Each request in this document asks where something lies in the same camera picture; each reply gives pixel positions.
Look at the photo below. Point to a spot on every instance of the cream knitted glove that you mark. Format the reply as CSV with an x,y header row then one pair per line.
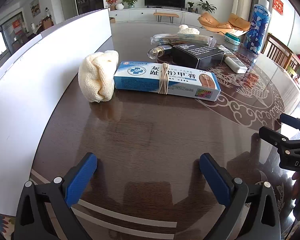
x,y
185,29
96,75

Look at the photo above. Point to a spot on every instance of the wooden dining chair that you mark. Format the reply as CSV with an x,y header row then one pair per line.
x,y
278,52

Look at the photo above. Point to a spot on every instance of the green potted plant right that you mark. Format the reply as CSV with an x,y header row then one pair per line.
x,y
206,6

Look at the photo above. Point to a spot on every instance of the black cardboard box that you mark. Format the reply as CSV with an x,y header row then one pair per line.
x,y
196,56

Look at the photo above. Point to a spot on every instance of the green potted plant left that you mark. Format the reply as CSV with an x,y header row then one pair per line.
x,y
129,3

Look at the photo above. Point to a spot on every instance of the blue patterned tall bottle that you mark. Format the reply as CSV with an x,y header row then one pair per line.
x,y
258,26

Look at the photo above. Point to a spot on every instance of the cream knitted glove near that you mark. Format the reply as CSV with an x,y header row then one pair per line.
x,y
96,75

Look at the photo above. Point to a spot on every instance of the plastic bag of chopsticks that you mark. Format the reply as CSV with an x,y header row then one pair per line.
x,y
178,38

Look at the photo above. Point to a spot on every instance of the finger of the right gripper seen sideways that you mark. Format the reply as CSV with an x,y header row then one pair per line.
x,y
272,137

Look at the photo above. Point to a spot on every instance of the wooden bench stool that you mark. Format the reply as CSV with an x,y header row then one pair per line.
x,y
160,15

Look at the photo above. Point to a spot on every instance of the small glass perfume bottle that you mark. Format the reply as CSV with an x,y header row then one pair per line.
x,y
159,51

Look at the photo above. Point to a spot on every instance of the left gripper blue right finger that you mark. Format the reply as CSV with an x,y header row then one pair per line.
x,y
262,220

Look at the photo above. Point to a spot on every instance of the finger of the right gripper sideways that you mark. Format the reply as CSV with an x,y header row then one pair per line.
x,y
290,121

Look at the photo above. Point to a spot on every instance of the teal round cream jar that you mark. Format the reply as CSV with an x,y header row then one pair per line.
x,y
232,39

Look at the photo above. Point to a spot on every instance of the red wall decoration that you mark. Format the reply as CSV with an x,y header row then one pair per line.
x,y
278,6

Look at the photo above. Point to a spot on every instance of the small potted plant centre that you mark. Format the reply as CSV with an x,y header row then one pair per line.
x,y
190,6

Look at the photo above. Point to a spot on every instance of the cardboard box on floor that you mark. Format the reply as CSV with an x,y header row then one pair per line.
x,y
112,20

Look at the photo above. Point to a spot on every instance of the red flower vase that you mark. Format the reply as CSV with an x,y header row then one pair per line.
x,y
112,4

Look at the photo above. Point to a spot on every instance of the orange lounge chair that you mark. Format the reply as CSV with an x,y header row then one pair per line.
x,y
234,25

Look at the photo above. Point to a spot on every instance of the white tv cabinet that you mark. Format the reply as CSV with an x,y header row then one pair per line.
x,y
146,15

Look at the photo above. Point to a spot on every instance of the cream knitted glove far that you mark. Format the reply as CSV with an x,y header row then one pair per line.
x,y
185,29

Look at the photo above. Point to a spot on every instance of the green potted plant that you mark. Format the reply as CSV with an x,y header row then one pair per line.
x,y
206,6
129,3

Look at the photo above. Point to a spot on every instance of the blue white ointment box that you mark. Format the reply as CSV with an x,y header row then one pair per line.
x,y
164,78

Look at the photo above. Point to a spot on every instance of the framed wall painting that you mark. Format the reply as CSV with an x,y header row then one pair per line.
x,y
35,8

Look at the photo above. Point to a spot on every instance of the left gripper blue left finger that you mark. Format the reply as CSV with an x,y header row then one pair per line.
x,y
32,220

